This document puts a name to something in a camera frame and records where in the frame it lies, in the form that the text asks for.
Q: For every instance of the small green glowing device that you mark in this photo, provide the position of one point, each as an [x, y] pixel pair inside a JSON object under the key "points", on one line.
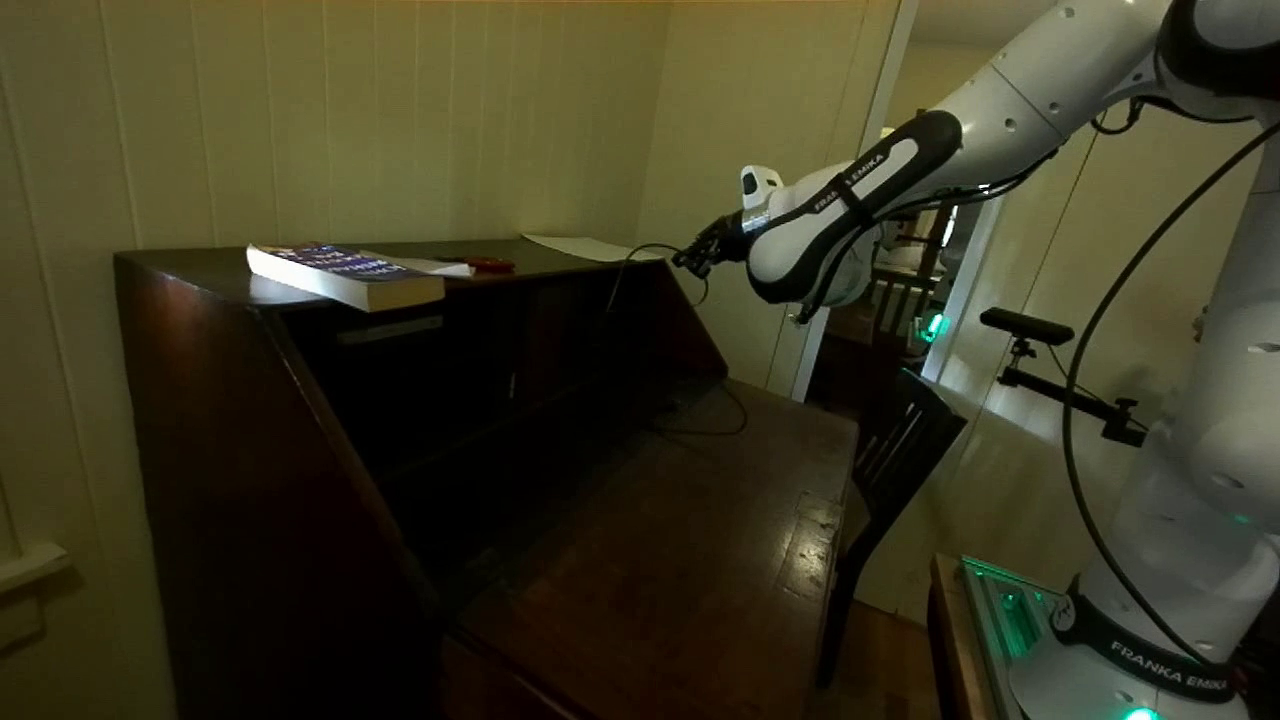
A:
{"points": [[932, 329]]}

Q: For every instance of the black camera on mount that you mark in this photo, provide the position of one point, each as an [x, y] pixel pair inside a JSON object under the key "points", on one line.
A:
{"points": [[1034, 333]]}

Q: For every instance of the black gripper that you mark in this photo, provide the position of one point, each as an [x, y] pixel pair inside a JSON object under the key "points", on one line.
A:
{"points": [[726, 243]]}

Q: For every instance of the dark wooden chair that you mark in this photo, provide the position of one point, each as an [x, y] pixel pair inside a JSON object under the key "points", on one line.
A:
{"points": [[892, 446]]}

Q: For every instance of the white paper sheet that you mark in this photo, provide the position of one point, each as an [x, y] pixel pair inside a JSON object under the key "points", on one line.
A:
{"points": [[586, 244]]}

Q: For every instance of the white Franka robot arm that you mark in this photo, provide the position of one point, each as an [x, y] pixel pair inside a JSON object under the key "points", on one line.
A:
{"points": [[1041, 102]]}

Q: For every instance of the small red object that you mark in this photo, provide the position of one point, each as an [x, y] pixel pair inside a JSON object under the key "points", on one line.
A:
{"points": [[488, 265]]}

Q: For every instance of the dark wooden secretary desk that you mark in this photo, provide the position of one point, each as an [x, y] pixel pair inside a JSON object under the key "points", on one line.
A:
{"points": [[640, 575]]}

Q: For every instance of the thick paperback book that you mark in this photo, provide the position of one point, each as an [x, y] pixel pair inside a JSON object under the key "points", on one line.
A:
{"points": [[349, 272]]}

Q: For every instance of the white pen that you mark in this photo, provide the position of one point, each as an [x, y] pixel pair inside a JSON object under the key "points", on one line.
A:
{"points": [[433, 265]]}

